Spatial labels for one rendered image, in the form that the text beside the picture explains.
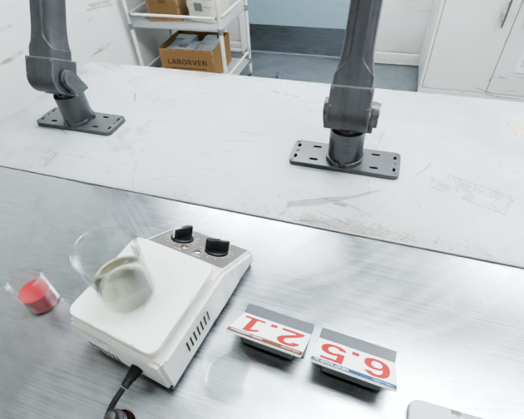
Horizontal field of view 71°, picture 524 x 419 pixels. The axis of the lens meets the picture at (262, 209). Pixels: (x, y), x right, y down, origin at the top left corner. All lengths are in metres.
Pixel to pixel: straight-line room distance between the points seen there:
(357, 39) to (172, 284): 0.44
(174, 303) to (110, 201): 0.33
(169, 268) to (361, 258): 0.27
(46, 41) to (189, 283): 0.60
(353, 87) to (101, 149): 0.52
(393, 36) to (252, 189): 2.77
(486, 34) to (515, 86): 0.40
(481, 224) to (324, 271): 0.26
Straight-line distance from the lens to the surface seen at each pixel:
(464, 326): 0.54
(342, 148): 0.66
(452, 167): 0.75
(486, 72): 2.83
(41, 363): 0.56
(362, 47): 0.62
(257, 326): 0.47
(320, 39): 3.37
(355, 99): 0.61
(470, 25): 2.71
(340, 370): 0.43
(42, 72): 0.88
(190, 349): 0.45
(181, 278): 0.44
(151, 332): 0.41
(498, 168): 0.79
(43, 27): 0.88
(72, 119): 0.93
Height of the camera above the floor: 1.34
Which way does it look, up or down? 45 degrees down
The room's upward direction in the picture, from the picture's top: 4 degrees counter-clockwise
